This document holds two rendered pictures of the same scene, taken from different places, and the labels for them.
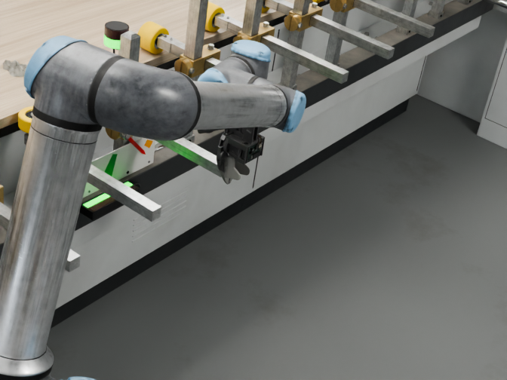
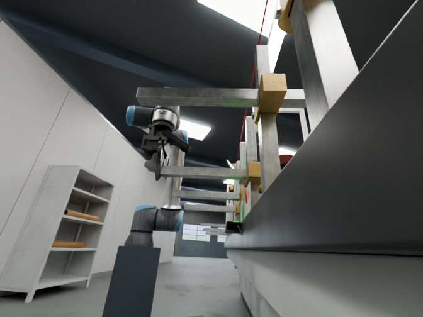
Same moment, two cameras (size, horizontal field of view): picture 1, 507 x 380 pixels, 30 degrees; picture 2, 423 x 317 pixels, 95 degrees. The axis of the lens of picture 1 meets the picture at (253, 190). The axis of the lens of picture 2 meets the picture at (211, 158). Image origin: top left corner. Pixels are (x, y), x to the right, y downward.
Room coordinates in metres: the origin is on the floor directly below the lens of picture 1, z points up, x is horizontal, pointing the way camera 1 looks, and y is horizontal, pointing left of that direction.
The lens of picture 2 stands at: (2.59, -0.08, 0.62)
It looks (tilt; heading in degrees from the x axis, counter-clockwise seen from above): 25 degrees up; 151
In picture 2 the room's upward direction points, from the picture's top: 3 degrees clockwise
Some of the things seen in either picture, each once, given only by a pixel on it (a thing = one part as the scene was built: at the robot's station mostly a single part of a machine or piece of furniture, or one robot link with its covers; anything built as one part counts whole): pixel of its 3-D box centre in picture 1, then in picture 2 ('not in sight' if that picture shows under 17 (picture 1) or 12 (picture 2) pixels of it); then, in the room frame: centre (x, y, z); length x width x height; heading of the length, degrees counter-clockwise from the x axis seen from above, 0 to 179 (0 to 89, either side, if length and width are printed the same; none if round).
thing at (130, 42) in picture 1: (124, 117); (252, 173); (2.10, 0.36, 0.87); 0.03 x 0.03 x 0.48; 57
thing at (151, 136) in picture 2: (241, 133); (158, 140); (1.95, 0.05, 0.97); 0.09 x 0.08 x 0.12; 57
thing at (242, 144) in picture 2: not in sight; (243, 186); (1.89, 0.49, 0.89); 0.03 x 0.03 x 0.48; 57
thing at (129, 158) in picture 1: (120, 163); (244, 207); (2.06, 0.35, 0.75); 0.26 x 0.01 x 0.10; 147
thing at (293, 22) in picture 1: (302, 17); not in sight; (2.75, -0.06, 0.95); 0.13 x 0.06 x 0.05; 147
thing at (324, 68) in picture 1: (274, 44); not in sight; (2.52, 0.01, 0.95); 0.50 x 0.04 x 0.04; 57
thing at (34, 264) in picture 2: not in sight; (69, 227); (-0.97, -0.34, 0.78); 0.90 x 0.45 x 1.55; 142
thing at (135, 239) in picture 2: not in sight; (140, 238); (1.12, 0.23, 0.65); 0.19 x 0.19 x 0.10
